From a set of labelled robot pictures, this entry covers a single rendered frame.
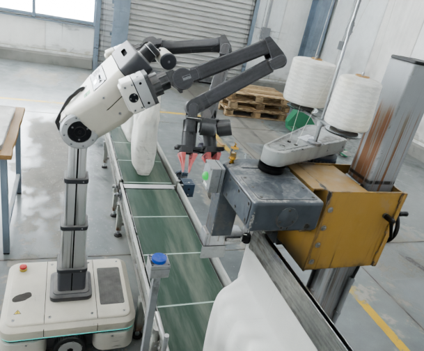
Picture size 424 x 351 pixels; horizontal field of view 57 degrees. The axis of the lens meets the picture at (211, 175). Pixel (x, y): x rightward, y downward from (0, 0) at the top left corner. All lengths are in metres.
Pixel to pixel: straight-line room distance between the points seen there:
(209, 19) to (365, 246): 7.89
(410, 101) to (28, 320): 1.89
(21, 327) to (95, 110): 1.11
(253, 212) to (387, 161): 0.56
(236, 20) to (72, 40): 3.49
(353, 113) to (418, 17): 6.88
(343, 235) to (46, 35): 7.83
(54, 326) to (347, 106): 1.67
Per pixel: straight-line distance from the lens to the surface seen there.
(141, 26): 8.73
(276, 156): 1.27
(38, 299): 2.30
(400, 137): 1.46
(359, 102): 1.25
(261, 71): 1.58
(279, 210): 1.15
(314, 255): 1.42
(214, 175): 1.26
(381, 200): 1.46
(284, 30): 9.86
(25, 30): 8.72
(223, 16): 9.14
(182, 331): 2.00
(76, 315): 2.20
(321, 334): 1.16
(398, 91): 1.41
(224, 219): 1.37
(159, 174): 3.37
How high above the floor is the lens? 1.82
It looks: 24 degrees down
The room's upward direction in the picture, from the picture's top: 12 degrees clockwise
